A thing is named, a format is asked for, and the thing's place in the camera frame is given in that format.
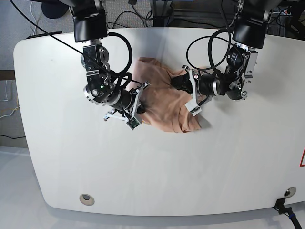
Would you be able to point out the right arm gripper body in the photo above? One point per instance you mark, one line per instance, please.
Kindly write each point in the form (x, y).
(123, 99)

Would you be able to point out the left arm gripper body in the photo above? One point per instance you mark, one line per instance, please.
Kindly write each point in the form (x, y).
(201, 85)

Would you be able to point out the peach pink T-shirt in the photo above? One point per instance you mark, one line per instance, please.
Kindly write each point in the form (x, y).
(164, 105)

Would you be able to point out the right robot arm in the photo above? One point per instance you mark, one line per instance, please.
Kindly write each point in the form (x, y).
(90, 25)

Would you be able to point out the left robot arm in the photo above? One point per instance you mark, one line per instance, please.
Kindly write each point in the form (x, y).
(246, 34)

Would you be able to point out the black round stand base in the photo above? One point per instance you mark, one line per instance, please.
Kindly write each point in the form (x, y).
(53, 9)

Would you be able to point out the red triangle sticker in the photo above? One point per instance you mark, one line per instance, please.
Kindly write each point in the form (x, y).
(302, 163)

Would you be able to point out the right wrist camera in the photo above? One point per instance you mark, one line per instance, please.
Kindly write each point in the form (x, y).
(133, 123)

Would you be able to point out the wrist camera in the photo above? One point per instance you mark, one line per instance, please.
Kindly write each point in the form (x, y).
(193, 107)
(133, 123)

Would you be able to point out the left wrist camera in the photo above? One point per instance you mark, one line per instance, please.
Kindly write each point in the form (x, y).
(193, 107)

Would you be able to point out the black metal frame post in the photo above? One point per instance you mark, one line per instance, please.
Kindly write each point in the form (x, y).
(162, 12)

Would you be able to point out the left table cable grommet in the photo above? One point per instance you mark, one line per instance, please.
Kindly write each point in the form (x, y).
(86, 199)

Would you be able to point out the table cable grommet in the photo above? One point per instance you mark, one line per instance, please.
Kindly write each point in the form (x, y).
(290, 192)
(86, 199)

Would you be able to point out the right table cable grommet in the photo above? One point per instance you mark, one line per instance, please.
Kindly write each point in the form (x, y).
(290, 192)

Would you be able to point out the black clamp with cable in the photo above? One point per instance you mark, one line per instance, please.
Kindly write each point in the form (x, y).
(281, 209)

